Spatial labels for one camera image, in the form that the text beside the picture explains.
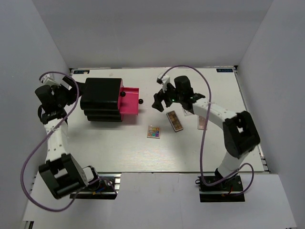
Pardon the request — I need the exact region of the pink black makeup drawer organizer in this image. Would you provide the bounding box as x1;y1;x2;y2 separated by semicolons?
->
80;78;143;122

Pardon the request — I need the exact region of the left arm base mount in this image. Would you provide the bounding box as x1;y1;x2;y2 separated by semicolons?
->
70;173;121;200

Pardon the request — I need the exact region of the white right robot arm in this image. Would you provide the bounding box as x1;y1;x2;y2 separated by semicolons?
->
152;75;260;190

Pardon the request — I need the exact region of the mirrored pink eyeshadow palette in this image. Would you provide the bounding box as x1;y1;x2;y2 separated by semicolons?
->
197;116;206;130

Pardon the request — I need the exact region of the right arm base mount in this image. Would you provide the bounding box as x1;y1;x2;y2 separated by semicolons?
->
195;175;245;203

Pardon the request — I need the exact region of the clear false eyelash box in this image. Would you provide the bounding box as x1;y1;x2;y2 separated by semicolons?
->
182;108;193;116

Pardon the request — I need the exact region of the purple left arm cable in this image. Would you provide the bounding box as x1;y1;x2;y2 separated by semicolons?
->
20;71;119;212

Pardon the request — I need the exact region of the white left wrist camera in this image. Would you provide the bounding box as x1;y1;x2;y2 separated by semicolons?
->
39;73;57;86

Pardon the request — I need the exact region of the long brown eyeshadow palette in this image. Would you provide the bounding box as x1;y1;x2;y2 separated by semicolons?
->
166;111;183;132

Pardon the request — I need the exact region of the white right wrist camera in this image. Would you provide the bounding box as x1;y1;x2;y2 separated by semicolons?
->
157;74;170;93

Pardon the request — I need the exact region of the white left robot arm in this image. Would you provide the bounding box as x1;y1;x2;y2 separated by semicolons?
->
35;73;101;199

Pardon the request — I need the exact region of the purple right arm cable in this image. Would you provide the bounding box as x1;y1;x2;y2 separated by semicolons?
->
159;65;254;197

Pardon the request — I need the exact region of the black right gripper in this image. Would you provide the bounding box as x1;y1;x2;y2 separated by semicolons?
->
152;82;183;112

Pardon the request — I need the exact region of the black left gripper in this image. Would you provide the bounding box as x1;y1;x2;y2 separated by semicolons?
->
53;76;88;107

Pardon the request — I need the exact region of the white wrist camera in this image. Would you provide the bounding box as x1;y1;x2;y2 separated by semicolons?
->
157;74;170;93
39;73;57;86

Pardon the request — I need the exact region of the colourful glitter eyeshadow palette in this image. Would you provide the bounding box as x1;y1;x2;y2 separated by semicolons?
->
147;125;161;139

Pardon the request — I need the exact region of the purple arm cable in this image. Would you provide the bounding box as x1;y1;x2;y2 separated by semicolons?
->
20;71;119;212
159;65;254;197

